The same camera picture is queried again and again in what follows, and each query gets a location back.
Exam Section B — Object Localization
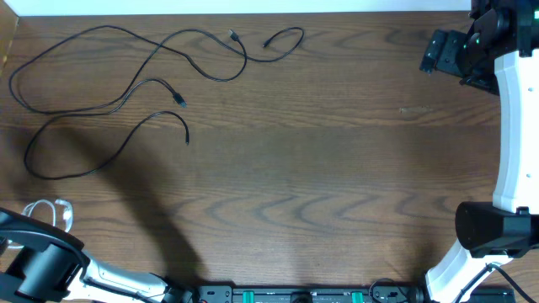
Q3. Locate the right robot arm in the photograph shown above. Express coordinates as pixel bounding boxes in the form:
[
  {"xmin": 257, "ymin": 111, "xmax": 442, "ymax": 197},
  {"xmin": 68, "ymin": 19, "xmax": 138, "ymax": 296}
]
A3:
[{"xmin": 406, "ymin": 0, "xmax": 538, "ymax": 302}]

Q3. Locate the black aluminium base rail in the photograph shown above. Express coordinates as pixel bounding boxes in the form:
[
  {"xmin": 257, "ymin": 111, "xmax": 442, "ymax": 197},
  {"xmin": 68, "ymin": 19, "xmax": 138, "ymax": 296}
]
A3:
[{"xmin": 197, "ymin": 284, "xmax": 408, "ymax": 303}]

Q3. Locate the black USB cable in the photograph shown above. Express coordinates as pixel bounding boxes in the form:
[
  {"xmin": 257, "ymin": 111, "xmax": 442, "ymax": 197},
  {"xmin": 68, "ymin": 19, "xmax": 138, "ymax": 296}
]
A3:
[
  {"xmin": 8, "ymin": 24, "xmax": 306, "ymax": 115},
  {"xmin": 22, "ymin": 77, "xmax": 190, "ymax": 181}
]

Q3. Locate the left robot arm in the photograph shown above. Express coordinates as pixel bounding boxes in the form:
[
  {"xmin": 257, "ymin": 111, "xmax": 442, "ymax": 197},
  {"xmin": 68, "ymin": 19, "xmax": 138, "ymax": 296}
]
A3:
[{"xmin": 1, "ymin": 209, "xmax": 200, "ymax": 303}]

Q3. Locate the black right camera cable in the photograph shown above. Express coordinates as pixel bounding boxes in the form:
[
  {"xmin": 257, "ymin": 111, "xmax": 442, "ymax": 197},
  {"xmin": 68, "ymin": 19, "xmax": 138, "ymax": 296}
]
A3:
[{"xmin": 454, "ymin": 263, "xmax": 531, "ymax": 303}]

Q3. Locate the white USB cable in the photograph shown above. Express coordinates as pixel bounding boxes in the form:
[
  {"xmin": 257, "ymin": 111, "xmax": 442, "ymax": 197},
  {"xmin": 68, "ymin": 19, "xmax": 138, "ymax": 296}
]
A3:
[{"xmin": 8, "ymin": 198, "xmax": 75, "ymax": 250}]

